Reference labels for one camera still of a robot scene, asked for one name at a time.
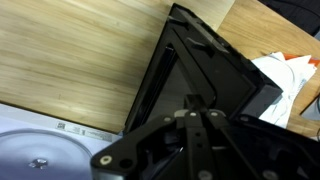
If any glass microwave turntable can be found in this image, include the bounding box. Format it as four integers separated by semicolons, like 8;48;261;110
0;129;94;180

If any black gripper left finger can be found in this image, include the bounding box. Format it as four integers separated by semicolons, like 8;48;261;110
90;94;214;180

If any black rectangular box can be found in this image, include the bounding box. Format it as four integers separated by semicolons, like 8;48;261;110
123;2;284;134

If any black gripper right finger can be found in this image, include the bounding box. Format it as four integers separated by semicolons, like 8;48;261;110
200;99;320;180

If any black microwave oven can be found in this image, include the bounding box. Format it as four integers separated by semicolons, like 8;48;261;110
0;102;123;180

